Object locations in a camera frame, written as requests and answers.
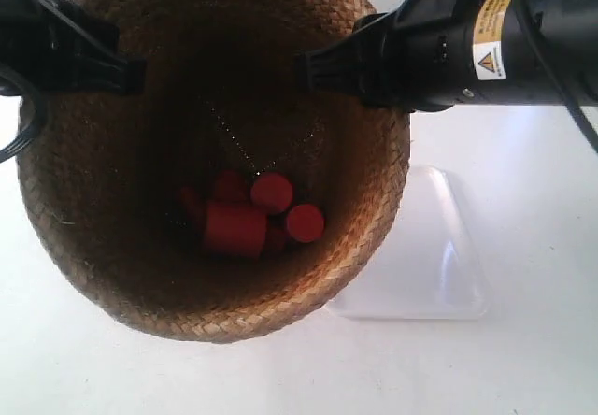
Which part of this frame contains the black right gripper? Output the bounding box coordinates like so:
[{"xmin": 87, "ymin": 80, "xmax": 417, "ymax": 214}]
[{"xmin": 293, "ymin": 0, "xmax": 467, "ymax": 112}]

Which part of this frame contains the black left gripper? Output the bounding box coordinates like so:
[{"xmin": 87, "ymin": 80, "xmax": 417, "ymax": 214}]
[{"xmin": 1, "ymin": 0, "xmax": 147, "ymax": 95}]

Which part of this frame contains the brown woven wicker basket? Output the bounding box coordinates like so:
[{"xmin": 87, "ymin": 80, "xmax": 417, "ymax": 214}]
[{"xmin": 16, "ymin": 0, "xmax": 411, "ymax": 344}]

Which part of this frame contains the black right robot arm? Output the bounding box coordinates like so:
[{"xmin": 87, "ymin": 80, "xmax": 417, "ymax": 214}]
[{"xmin": 295, "ymin": 0, "xmax": 597, "ymax": 112}]

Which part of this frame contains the white rectangular plastic tray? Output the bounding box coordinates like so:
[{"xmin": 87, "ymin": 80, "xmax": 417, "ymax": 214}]
[{"xmin": 326, "ymin": 165, "xmax": 488, "ymax": 321}]

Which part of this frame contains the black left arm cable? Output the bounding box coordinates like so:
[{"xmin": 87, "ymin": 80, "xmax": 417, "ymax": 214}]
[{"xmin": 0, "ymin": 62, "xmax": 49, "ymax": 164}]

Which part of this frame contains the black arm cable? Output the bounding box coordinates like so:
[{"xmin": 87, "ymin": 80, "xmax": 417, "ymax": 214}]
[
  {"xmin": 0, "ymin": 62, "xmax": 49, "ymax": 164},
  {"xmin": 382, "ymin": 0, "xmax": 598, "ymax": 154}
]

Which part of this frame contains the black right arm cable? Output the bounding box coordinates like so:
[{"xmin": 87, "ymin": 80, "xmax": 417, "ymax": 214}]
[{"xmin": 382, "ymin": 0, "xmax": 598, "ymax": 154}]

